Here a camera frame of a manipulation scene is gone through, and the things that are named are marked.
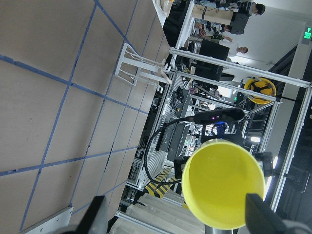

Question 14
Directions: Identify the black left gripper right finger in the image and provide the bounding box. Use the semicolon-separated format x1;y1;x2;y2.
245;194;290;234

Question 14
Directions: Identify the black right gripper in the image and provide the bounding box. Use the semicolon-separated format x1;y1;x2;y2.
174;123;274;179

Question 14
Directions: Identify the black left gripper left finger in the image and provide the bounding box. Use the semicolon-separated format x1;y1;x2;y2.
70;195;108;234

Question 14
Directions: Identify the yellow plastic cup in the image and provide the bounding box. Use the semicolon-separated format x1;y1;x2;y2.
181;139;265;230

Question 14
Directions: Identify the yellow hard hat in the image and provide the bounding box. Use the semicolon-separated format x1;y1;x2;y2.
244;77;276;105

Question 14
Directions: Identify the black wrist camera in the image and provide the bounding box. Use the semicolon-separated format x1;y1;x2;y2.
194;108;245;124

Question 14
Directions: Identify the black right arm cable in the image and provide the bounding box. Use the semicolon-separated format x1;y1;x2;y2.
143;116;198;185

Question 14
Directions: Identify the white wire cup rack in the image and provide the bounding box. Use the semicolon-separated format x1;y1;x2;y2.
115;43;172;86

